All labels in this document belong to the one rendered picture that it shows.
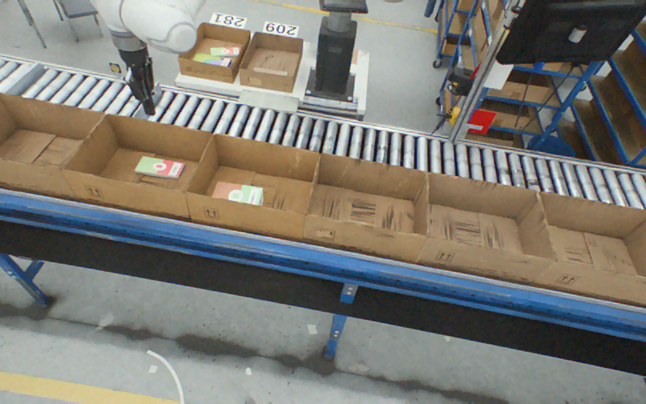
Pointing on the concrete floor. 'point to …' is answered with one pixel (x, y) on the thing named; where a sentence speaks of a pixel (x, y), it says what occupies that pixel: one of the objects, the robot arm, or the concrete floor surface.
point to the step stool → (70, 8)
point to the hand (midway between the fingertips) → (148, 104)
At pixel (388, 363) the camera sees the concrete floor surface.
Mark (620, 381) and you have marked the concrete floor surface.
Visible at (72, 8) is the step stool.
